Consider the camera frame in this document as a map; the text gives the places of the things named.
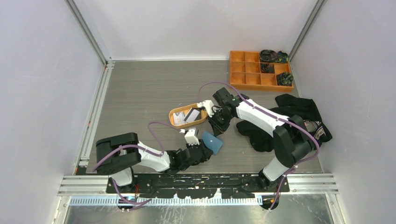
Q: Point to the green black rolled sock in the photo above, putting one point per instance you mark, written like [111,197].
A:
[284,79]

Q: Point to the aluminium frame rail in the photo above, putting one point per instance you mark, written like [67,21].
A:
[87,191]

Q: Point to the black t-shirt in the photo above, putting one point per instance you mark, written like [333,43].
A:
[288,105]

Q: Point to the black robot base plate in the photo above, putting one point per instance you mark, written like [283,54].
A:
[197,186]

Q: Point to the dark rolled sock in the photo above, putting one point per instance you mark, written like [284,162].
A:
[268,56]

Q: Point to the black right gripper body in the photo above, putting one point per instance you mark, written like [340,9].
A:
[221,116]

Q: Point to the orange compartment organizer box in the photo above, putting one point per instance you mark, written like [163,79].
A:
[245,73]

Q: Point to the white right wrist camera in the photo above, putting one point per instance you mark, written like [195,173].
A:
[207,106]

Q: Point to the white striped card leftover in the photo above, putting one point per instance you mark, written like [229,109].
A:
[189,117]

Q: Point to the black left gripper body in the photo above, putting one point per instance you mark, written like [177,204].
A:
[204,157]

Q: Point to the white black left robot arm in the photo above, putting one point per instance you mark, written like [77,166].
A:
[117,155]

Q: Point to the blue leather card holder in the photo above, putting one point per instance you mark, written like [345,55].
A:
[212,142]

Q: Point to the green patterned rolled sock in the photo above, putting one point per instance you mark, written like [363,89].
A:
[283,57]

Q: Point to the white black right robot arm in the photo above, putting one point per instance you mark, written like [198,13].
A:
[291,139]

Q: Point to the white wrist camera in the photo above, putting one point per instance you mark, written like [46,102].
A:
[190,136]
[207,106]

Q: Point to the black card in tray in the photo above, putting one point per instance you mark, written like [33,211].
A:
[202,112]

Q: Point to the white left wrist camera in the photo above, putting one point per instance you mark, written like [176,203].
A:
[190,136]

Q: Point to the black sock in compartment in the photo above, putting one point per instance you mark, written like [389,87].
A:
[267,68]

